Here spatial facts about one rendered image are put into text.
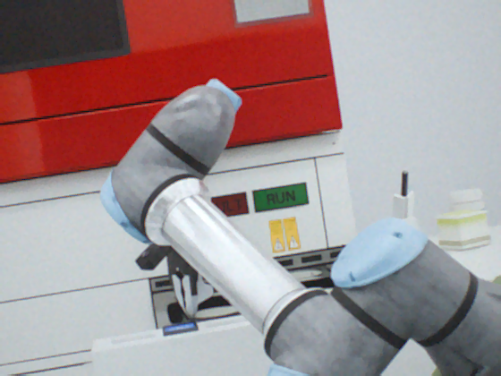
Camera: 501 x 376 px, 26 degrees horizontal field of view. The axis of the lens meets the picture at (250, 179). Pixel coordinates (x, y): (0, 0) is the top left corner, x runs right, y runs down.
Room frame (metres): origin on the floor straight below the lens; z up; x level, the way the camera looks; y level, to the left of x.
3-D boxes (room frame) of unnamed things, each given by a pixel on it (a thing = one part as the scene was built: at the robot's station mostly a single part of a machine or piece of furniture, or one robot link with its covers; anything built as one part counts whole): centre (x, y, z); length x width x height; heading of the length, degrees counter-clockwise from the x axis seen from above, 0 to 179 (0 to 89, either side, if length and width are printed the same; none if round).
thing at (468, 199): (2.20, -0.44, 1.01); 0.07 x 0.07 x 0.10
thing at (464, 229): (2.06, -0.39, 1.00); 0.07 x 0.07 x 0.07; 26
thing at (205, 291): (2.10, 0.13, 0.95); 0.06 x 0.03 x 0.09; 126
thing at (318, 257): (2.26, 0.02, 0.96); 0.44 x 0.01 x 0.02; 96
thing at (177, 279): (2.13, 0.15, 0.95); 0.06 x 0.03 x 0.09; 126
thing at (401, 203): (1.96, -0.27, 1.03); 0.06 x 0.04 x 0.13; 6
